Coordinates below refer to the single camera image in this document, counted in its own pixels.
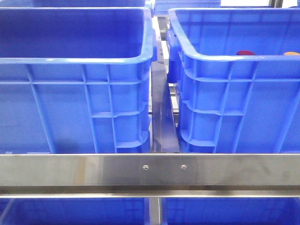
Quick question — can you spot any yellow mushroom push button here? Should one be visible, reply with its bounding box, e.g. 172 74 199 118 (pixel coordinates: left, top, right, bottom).
283 51 300 56

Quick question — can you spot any rear right blue crate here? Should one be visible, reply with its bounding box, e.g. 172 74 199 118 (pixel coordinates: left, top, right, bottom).
154 0 221 15

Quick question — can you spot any lower left blue crate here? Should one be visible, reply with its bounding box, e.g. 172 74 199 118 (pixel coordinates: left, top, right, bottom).
0 198 150 225

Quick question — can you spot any red mushroom push button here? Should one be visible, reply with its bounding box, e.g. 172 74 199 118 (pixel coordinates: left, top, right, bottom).
237 50 255 56

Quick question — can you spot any stainless steel shelf rail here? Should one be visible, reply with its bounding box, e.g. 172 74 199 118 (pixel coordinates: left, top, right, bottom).
0 153 300 198

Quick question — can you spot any lower right blue crate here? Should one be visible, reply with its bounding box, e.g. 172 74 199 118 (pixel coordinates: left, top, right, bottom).
162 198 300 225

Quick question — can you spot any rear left blue crate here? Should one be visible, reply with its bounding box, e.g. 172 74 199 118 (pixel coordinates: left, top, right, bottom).
0 0 153 8

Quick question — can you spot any left blue plastic crate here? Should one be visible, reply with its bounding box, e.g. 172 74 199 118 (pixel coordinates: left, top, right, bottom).
0 7 157 154

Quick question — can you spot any blue plastic crate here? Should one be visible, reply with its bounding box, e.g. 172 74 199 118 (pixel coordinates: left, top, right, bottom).
166 8 300 154
0 7 157 154

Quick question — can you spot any right blue plastic crate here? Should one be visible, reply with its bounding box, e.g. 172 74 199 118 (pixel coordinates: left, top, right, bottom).
166 8 300 154

